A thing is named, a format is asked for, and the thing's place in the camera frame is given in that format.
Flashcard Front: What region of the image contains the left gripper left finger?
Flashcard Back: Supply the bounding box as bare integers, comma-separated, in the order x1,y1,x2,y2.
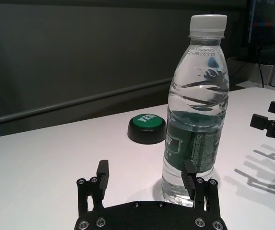
76,160,110,217

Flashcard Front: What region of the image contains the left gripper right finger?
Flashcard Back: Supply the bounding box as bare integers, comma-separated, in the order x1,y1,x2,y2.
181,161,222,217

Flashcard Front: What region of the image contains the thin black cable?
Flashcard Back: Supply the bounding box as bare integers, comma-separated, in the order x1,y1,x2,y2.
256,46,267,88

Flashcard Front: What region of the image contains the white box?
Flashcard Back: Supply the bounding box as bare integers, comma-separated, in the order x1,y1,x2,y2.
246,62,275,86

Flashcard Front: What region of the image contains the dark computer monitor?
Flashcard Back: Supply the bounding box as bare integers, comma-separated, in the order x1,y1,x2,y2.
241,0,275,48

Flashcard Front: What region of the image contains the clear plastic water bottle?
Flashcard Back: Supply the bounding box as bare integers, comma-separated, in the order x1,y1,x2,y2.
161,14,230,208

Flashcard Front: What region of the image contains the grey horizontal rail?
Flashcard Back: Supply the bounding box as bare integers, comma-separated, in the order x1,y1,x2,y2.
0,80,176,128

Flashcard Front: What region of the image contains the green YES push button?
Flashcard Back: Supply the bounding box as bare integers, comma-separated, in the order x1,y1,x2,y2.
127,113,168,145

